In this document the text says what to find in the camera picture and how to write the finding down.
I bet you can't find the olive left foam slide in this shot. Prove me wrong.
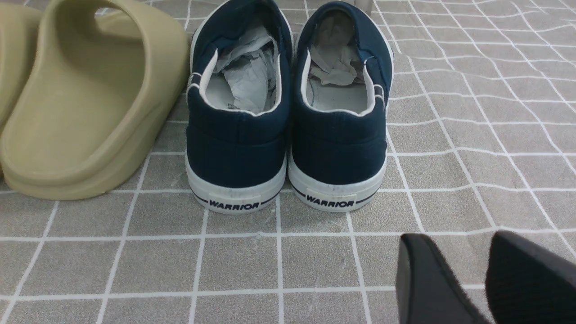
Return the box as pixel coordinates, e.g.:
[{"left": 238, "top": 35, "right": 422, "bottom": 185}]
[{"left": 0, "top": 3, "right": 42, "bottom": 138}]

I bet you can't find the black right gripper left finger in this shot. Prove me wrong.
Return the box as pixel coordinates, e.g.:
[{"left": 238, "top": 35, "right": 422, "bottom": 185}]
[{"left": 396, "top": 233, "right": 488, "bottom": 324}]

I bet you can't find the navy left canvas shoe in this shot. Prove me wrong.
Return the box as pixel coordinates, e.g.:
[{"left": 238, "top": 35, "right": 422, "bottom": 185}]
[{"left": 185, "top": 0, "right": 294, "bottom": 215}]

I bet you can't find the navy right canvas shoe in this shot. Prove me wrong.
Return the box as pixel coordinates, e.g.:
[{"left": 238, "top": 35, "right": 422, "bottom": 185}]
[{"left": 288, "top": 1, "right": 395, "bottom": 212}]

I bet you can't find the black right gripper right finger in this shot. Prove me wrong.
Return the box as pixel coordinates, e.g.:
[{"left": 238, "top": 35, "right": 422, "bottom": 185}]
[{"left": 485, "top": 230, "right": 576, "bottom": 324}]

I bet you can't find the olive right foam slide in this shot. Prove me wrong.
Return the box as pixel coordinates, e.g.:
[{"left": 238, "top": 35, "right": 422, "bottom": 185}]
[{"left": 1, "top": 0, "right": 189, "bottom": 200}]

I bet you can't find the grey checked table cloth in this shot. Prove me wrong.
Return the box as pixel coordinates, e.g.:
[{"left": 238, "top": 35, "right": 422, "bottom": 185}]
[{"left": 1, "top": 0, "right": 576, "bottom": 324}]

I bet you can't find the olive foam slide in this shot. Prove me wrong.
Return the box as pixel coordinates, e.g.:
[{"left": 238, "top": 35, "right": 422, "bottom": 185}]
[
  {"left": 1, "top": 0, "right": 189, "bottom": 200},
  {"left": 0, "top": 3, "right": 42, "bottom": 138}
]

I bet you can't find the navy canvas shoe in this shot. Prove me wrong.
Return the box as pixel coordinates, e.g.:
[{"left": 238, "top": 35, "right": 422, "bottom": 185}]
[
  {"left": 185, "top": 0, "right": 294, "bottom": 215},
  {"left": 288, "top": 1, "right": 395, "bottom": 212}
]

